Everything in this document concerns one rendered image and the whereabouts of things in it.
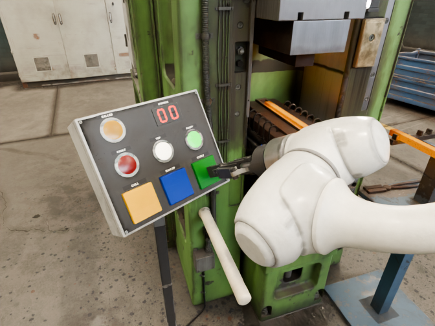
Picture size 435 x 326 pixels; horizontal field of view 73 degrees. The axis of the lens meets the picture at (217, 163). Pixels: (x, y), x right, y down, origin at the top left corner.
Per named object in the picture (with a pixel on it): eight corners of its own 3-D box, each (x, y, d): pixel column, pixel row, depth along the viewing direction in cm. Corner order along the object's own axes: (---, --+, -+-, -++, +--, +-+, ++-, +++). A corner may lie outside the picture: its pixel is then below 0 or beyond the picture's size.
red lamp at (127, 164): (139, 174, 69) (136, 158, 66) (118, 178, 67) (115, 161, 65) (138, 167, 71) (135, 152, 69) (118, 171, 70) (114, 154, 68)
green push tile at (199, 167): (221, 179, 83) (213, 154, 82) (202, 189, 79) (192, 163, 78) (218, 179, 85) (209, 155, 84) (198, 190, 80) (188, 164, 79)
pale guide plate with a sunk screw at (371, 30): (374, 66, 116) (386, 18, 108) (355, 67, 114) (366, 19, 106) (370, 65, 118) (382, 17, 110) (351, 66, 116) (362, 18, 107)
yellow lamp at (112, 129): (125, 140, 68) (122, 122, 65) (103, 142, 66) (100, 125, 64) (124, 134, 70) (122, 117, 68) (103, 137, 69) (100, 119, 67)
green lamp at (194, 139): (204, 147, 80) (204, 133, 78) (187, 150, 79) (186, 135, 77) (200, 143, 83) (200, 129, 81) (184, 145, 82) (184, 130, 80)
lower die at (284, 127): (324, 149, 113) (329, 129, 109) (278, 158, 107) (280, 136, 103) (272, 113, 147) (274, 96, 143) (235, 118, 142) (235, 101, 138)
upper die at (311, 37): (344, 52, 95) (351, 19, 91) (289, 55, 90) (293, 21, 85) (280, 36, 130) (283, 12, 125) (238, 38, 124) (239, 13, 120)
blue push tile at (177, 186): (194, 193, 77) (184, 166, 77) (171, 205, 73) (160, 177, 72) (191, 193, 79) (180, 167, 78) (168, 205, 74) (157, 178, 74)
